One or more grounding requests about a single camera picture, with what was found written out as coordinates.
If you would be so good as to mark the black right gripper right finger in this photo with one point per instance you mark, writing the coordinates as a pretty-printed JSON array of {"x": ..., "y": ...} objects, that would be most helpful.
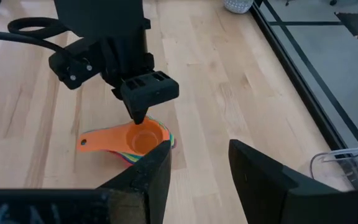
[{"x": 275, "y": 199}]

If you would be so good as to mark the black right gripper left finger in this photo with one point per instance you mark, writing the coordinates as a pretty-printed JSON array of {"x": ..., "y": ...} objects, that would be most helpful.
[{"x": 129, "y": 199}]

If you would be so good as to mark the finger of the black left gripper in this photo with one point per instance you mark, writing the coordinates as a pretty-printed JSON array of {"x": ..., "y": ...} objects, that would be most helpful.
[{"x": 148, "y": 90}]

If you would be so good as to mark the green measuring cup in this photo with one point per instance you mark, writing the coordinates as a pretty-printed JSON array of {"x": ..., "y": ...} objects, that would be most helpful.
[{"x": 171, "y": 136}]

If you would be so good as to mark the orange measuring cup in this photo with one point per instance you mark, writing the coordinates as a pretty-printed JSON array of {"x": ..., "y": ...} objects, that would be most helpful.
[{"x": 110, "y": 141}]

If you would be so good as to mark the clear plastic basket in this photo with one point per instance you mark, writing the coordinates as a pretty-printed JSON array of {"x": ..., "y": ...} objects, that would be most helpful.
[{"x": 346, "y": 168}]

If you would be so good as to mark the green potted plant white pot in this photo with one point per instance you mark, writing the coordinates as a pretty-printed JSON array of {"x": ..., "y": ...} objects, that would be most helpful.
[{"x": 238, "y": 5}]

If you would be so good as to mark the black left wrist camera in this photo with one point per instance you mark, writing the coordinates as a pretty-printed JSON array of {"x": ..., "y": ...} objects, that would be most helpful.
[{"x": 73, "y": 65}]

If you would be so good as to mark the black aluminium table frame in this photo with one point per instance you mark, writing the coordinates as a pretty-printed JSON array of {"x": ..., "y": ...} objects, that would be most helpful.
[{"x": 297, "y": 62}]

